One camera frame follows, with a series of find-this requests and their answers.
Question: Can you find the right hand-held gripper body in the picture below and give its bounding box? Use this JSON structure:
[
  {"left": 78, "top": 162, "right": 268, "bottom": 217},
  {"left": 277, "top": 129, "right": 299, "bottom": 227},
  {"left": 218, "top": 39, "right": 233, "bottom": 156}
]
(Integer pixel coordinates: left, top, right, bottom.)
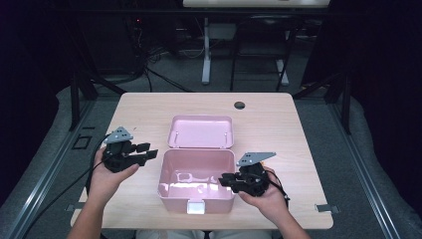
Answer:
[{"left": 232, "top": 151, "right": 277, "bottom": 197}]

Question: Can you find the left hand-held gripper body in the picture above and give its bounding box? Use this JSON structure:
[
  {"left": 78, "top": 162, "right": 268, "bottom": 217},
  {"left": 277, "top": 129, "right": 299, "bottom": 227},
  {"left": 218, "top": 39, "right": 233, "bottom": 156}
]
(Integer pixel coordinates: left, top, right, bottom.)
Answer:
[{"left": 101, "top": 125, "right": 147, "bottom": 173}]

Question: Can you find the pink storage box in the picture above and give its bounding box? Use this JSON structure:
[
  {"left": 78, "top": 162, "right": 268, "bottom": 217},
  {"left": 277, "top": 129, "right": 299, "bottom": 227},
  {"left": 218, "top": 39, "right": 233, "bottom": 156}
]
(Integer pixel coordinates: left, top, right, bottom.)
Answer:
[{"left": 157, "top": 115, "right": 237, "bottom": 215}]

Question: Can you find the person's right hand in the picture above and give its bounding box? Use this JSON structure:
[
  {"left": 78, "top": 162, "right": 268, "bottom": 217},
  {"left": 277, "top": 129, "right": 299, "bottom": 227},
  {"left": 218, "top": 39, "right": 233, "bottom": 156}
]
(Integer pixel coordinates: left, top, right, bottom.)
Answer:
[{"left": 238, "top": 166, "right": 292, "bottom": 222}]

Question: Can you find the person's left hand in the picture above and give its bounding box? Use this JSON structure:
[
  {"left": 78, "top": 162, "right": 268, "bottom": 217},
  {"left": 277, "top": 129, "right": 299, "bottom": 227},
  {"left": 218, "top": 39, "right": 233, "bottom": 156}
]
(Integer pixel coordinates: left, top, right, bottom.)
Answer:
[{"left": 89, "top": 147, "right": 140, "bottom": 204}]

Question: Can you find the black metal stand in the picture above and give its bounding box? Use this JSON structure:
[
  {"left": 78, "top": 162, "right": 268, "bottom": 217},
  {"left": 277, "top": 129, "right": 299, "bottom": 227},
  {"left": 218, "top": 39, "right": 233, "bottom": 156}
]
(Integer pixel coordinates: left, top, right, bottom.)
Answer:
[
  {"left": 68, "top": 19, "right": 127, "bottom": 132},
  {"left": 293, "top": 69, "right": 352, "bottom": 135}
]

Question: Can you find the white desk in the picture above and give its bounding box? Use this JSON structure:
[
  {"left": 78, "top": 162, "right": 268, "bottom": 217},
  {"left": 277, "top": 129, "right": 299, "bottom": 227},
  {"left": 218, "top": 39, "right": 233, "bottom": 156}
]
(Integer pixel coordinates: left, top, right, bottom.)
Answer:
[{"left": 182, "top": 0, "right": 331, "bottom": 87}]

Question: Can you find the dark curtain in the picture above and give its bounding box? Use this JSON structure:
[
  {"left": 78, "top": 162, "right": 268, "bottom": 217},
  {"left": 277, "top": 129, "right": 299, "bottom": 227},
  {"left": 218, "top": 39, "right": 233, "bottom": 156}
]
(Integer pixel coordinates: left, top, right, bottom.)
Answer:
[
  {"left": 0, "top": 0, "right": 73, "bottom": 203},
  {"left": 344, "top": 0, "right": 422, "bottom": 217}
]

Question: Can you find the black chair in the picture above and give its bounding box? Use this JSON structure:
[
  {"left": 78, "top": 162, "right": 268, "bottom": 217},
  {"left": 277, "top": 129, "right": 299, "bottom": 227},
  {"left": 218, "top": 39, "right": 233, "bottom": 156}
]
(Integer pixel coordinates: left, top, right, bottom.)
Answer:
[{"left": 229, "top": 14, "right": 300, "bottom": 93}]

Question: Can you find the right hand-held gripper cable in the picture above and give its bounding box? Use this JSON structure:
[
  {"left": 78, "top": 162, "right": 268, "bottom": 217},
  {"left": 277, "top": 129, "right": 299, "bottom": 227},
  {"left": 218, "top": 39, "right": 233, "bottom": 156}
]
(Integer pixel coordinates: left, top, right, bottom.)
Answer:
[{"left": 265, "top": 170, "right": 291, "bottom": 208}]

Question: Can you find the hand-held gripper cable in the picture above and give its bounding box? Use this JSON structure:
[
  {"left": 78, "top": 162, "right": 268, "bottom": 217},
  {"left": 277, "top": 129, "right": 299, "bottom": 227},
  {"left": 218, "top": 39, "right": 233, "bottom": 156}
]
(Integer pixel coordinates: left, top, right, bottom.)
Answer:
[
  {"left": 265, "top": 170, "right": 291, "bottom": 208},
  {"left": 21, "top": 132, "right": 112, "bottom": 239}
]

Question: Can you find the left hand-held gripper cable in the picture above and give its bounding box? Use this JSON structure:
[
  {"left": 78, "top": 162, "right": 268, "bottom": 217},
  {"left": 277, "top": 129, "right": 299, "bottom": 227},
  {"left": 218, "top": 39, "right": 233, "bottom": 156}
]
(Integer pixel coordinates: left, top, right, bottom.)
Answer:
[{"left": 21, "top": 132, "right": 112, "bottom": 239}]

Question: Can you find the bundle of black floor cables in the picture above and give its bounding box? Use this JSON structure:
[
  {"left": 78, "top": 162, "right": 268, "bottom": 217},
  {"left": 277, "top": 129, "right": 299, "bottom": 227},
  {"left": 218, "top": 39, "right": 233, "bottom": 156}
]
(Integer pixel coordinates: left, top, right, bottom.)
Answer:
[{"left": 125, "top": 16, "right": 193, "bottom": 94}]

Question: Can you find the aluminium floor rail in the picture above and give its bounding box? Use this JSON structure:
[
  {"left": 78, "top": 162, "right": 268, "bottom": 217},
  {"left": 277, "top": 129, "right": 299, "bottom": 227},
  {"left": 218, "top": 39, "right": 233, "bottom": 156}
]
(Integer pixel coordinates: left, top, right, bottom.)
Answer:
[
  {"left": 0, "top": 99, "right": 98, "bottom": 239},
  {"left": 327, "top": 103, "right": 402, "bottom": 239}
]

